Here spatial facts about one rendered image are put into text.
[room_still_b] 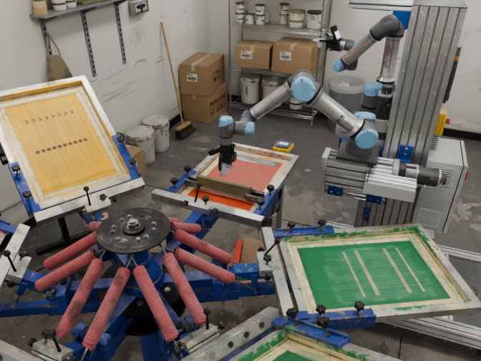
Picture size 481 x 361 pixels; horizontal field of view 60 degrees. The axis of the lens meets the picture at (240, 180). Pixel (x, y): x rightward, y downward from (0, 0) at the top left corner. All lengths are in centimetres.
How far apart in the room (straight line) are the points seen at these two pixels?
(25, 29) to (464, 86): 476
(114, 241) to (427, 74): 176
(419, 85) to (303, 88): 67
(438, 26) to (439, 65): 20
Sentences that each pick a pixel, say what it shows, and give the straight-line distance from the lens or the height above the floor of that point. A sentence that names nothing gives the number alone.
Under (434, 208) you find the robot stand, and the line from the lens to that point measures 276.
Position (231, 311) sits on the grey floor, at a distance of 315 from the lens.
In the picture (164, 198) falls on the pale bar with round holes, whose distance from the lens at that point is 244.
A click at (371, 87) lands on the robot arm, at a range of 284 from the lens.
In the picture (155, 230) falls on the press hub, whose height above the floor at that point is 131.
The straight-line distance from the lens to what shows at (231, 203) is 249.
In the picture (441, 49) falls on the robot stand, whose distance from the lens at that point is 242.
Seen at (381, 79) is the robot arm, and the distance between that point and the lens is 294.
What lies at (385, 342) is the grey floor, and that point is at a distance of 313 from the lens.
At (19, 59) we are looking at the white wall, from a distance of 388.
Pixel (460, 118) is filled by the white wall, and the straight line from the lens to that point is 600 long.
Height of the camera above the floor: 238
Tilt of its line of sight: 32 degrees down
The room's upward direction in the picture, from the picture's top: straight up
